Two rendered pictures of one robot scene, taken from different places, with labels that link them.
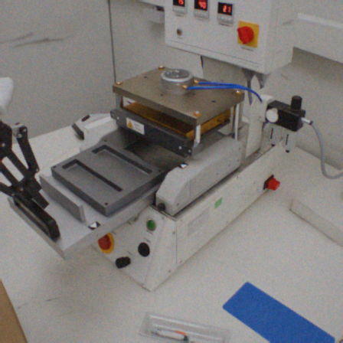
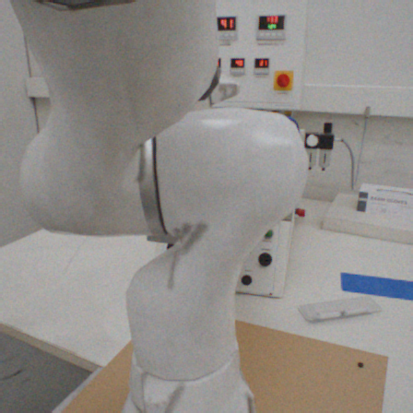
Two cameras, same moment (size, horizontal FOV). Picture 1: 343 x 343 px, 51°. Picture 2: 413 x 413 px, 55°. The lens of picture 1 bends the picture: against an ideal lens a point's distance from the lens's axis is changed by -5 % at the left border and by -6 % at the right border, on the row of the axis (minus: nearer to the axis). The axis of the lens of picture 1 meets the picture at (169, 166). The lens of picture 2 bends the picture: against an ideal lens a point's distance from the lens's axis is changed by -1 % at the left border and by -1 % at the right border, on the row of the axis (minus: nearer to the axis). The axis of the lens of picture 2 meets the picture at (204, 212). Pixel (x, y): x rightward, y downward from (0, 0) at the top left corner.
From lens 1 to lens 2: 0.64 m
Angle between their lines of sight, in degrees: 28
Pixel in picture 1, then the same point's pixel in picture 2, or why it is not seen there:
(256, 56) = (291, 97)
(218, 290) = (327, 282)
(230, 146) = not seen: hidden behind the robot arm
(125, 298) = (266, 308)
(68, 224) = not seen: hidden behind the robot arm
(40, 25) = not seen: outside the picture
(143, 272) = (269, 281)
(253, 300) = (358, 280)
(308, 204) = (337, 218)
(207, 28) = (243, 83)
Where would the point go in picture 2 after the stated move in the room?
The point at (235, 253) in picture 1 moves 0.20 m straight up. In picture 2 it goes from (312, 259) to (320, 194)
